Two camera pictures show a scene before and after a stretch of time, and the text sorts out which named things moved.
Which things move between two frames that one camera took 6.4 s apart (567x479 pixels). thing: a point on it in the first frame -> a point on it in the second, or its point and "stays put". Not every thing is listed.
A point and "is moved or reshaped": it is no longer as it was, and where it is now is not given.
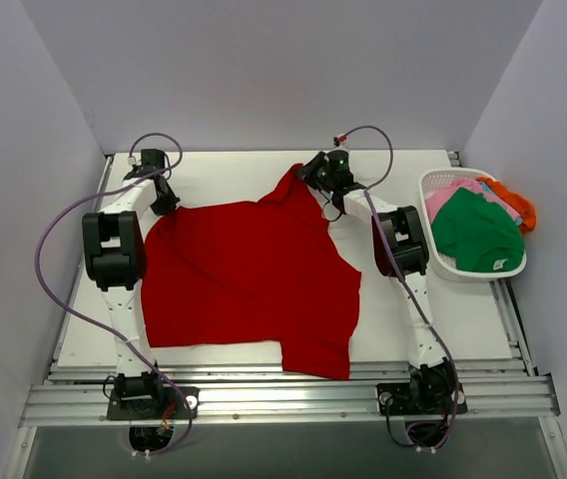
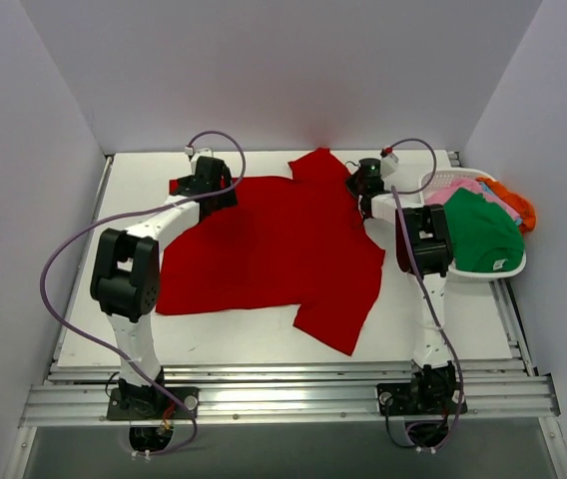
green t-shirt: x=480 y=236 stays put
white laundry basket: x=430 y=180 stays put
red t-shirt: x=270 y=269 is moved or reshaped
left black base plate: x=167 y=405 stays put
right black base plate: x=419 y=398 stays put
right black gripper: x=310 y=170 -> x=356 y=185
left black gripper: x=167 y=201 -> x=225 y=195
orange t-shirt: x=519 y=204 stays put
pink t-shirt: x=435 y=201 stays put
